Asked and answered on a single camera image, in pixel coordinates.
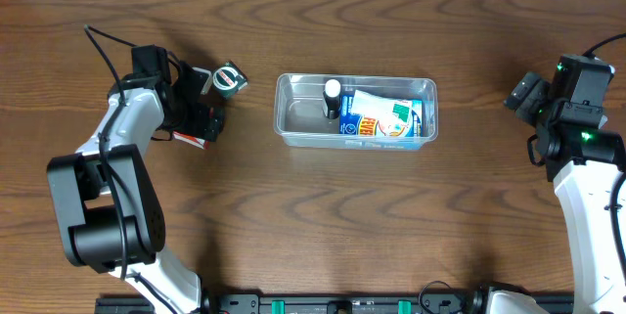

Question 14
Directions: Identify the black cable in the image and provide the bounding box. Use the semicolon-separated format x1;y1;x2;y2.
581;32;626;276
82;23;180;314

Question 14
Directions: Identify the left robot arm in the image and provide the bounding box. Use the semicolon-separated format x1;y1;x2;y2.
46;45;224;313

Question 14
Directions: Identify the clear plastic container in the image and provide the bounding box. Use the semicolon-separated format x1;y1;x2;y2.
274;73;438;151

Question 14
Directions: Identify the black bottle white cap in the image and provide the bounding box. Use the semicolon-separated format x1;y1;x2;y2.
323;79;341;119

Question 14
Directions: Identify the white green medicine box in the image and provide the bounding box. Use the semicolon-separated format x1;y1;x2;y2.
350;90;413;125

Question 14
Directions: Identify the green Zam-Buk box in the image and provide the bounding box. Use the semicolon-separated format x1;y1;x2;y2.
212;62;248;100

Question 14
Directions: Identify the blue Kool Fever box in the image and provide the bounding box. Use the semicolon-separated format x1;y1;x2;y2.
338;95;423;138

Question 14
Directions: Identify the red Panadol box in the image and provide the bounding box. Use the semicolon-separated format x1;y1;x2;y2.
173;131;209;150

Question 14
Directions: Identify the right black cable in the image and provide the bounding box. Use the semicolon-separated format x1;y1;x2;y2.
581;32;626;276

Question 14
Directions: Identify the left black cable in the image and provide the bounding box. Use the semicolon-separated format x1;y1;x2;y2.
82;23;180;314

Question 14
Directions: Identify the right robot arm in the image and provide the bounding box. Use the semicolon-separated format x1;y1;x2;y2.
504;51;625;313

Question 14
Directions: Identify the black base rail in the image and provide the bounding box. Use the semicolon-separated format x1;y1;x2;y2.
94;291;573;314

